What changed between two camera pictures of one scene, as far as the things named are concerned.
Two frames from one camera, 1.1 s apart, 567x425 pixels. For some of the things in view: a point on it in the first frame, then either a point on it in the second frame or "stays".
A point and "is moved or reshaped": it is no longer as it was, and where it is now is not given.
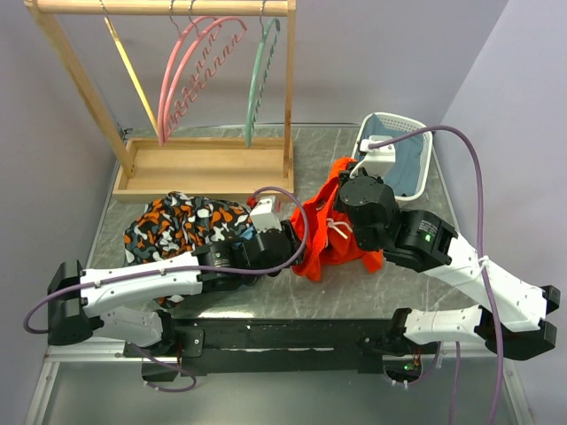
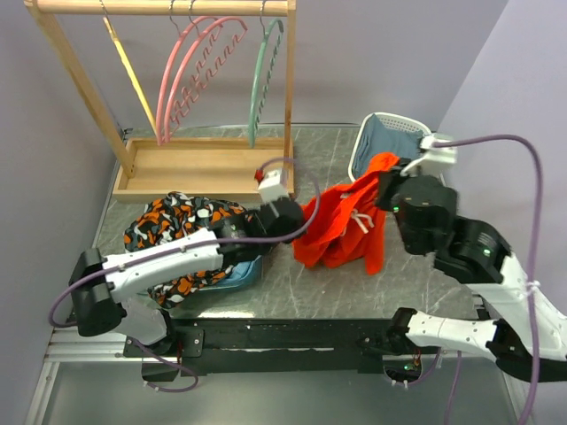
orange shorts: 330,239 is moved or reshaped
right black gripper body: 363,240 -> 388,197
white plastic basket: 407,124 stays
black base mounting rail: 268,347 stays
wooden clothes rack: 238,169 stays
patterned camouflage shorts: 175,225 stays
